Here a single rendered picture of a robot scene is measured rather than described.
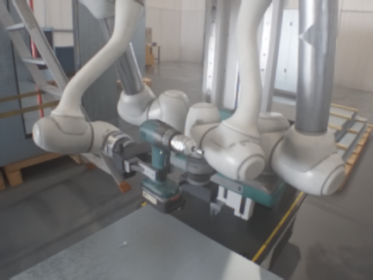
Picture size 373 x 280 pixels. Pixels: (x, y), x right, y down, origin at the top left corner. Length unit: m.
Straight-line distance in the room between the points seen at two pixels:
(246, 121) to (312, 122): 0.23
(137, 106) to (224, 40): 0.51
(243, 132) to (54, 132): 0.51
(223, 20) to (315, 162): 0.74
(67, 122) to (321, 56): 0.71
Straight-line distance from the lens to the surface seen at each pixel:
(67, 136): 0.78
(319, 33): 0.71
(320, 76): 0.72
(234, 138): 0.59
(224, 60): 1.23
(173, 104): 1.15
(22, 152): 2.50
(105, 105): 2.68
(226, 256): 0.70
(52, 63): 1.62
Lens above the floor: 1.16
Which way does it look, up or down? 22 degrees down
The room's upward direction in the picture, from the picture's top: 3 degrees clockwise
